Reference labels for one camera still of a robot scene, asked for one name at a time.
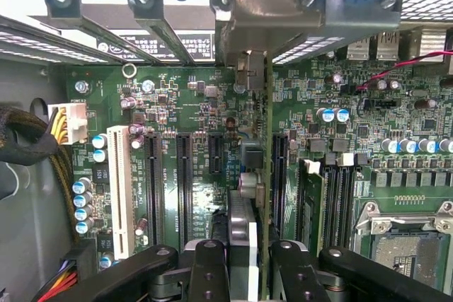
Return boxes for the green RAM stick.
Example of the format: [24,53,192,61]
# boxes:
[298,158,326,257]

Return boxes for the black RAM slot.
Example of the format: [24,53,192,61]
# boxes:
[323,153,338,250]
[336,152,355,250]
[349,153,369,248]

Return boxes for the long black expansion slot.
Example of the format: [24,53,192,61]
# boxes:
[176,132,195,254]
[144,132,165,247]

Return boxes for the CPU socket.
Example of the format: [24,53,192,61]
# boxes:
[353,201,453,302]

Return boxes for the short black expansion slot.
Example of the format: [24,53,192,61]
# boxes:
[207,134,225,175]

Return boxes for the white expansion slot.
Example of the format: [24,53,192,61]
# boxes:
[107,124,137,261]

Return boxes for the green motherboard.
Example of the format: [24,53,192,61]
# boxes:
[65,57,453,302]

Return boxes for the white power connector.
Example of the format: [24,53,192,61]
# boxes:
[47,103,89,146]

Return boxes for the black slot cover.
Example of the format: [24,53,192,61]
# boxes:
[127,0,197,66]
[44,0,157,65]

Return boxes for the coloured power wires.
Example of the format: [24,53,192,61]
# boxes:
[33,259,79,302]

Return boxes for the black braided wire bundle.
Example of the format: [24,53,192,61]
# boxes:
[0,105,81,246]

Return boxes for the red and black wire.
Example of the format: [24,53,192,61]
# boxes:
[355,50,453,91]

